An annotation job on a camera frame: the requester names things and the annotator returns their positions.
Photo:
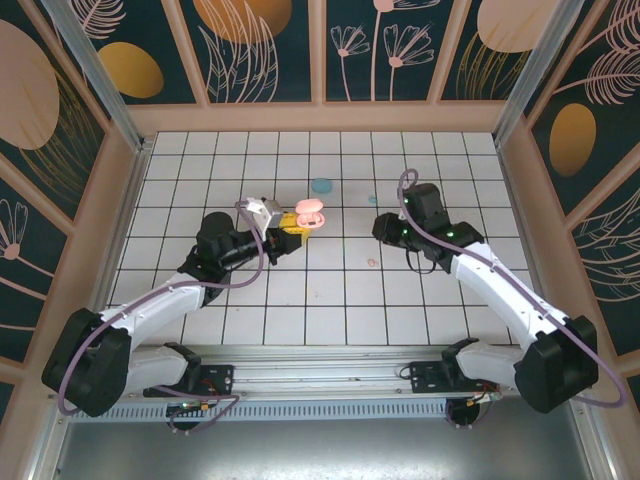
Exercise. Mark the pink earbud charging case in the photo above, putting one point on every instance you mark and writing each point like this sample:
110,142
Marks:
310,207

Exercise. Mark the blue earbud charging case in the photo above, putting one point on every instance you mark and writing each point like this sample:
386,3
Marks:
321,186

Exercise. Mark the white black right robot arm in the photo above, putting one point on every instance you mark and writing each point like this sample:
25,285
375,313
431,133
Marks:
500,290

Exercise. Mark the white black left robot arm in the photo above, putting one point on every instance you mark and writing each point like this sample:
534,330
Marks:
150,305

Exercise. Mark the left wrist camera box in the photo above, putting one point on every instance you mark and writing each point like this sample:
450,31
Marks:
265,212

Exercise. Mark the aluminium side rail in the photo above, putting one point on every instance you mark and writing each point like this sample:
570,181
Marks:
131,200
520,215

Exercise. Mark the orange oval feather wall panel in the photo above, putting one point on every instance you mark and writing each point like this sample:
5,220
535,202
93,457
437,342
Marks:
572,140

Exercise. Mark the pink flowers wall panel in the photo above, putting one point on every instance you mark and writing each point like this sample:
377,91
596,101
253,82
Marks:
360,60

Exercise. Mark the aluminium corner post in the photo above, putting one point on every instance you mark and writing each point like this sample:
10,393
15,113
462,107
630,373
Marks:
95,75
531,75

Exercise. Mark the orange disc leaves wall panel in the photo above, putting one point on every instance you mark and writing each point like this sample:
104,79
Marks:
250,50

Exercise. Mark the pale disc wall panel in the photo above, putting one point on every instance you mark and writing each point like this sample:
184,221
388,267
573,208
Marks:
30,100
500,30

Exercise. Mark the pink feather wall panel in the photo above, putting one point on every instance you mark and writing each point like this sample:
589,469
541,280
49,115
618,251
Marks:
610,250

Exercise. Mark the yellow oval wall panel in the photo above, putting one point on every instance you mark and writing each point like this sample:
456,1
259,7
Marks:
130,70

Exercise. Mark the pink flower wall panel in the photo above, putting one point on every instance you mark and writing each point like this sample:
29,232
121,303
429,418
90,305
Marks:
20,260

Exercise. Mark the sheet metal base plate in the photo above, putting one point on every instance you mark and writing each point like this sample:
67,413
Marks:
320,450

